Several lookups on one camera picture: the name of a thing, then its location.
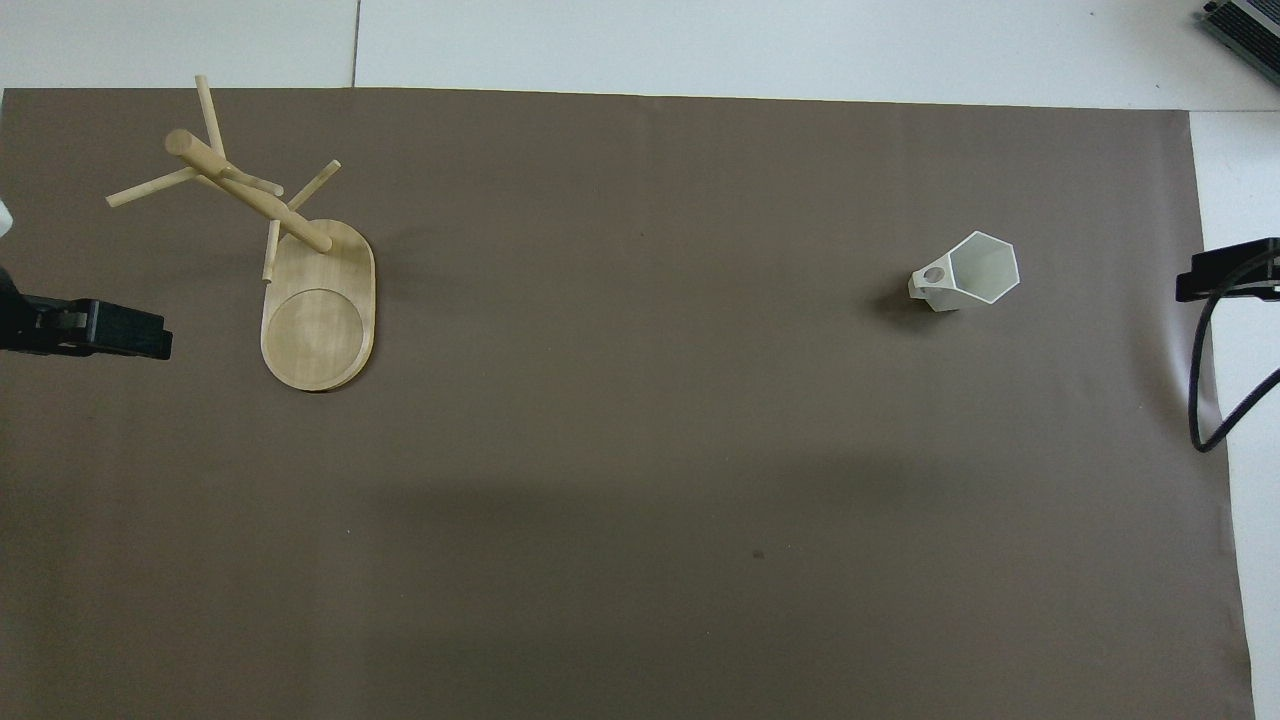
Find white hexagonal cup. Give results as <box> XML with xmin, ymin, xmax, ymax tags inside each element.
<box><xmin>908</xmin><ymin>231</ymin><xmax>1021</xmax><ymax>314</ymax></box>

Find wooden cup rack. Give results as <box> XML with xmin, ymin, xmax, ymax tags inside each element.
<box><xmin>105</xmin><ymin>75</ymin><xmax>377</xmax><ymax>392</ymax></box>

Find grey ribbed device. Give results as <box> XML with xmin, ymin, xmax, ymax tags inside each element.
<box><xmin>1199</xmin><ymin>0</ymin><xmax>1280</xmax><ymax>73</ymax></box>

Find black cable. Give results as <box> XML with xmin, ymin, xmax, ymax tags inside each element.
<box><xmin>1189</xmin><ymin>246</ymin><xmax>1280</xmax><ymax>454</ymax></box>

